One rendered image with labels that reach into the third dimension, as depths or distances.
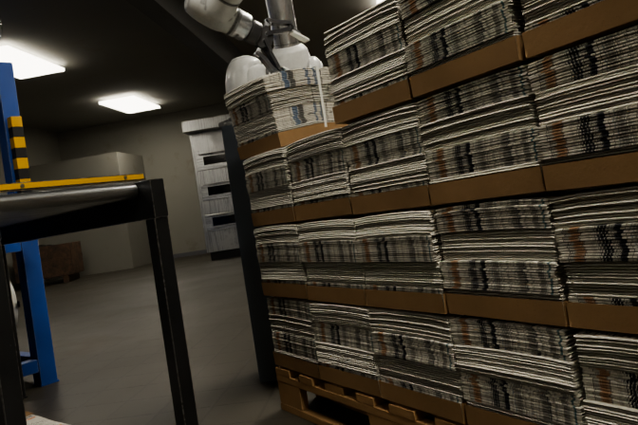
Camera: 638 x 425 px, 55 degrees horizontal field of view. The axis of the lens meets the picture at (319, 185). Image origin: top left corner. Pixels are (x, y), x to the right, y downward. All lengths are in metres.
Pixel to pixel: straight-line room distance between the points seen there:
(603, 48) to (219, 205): 9.06
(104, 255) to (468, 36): 10.92
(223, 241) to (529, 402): 8.82
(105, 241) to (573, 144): 11.05
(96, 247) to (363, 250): 10.53
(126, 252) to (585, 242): 10.88
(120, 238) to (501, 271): 10.73
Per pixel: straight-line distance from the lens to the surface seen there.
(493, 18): 1.16
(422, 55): 1.30
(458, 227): 1.26
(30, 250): 3.22
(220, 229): 9.85
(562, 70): 1.07
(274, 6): 2.41
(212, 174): 9.90
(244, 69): 2.45
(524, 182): 1.13
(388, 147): 1.39
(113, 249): 11.76
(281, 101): 1.87
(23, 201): 1.82
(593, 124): 1.04
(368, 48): 1.44
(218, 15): 1.96
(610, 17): 1.03
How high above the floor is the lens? 0.65
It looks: 2 degrees up
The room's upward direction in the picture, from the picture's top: 9 degrees counter-clockwise
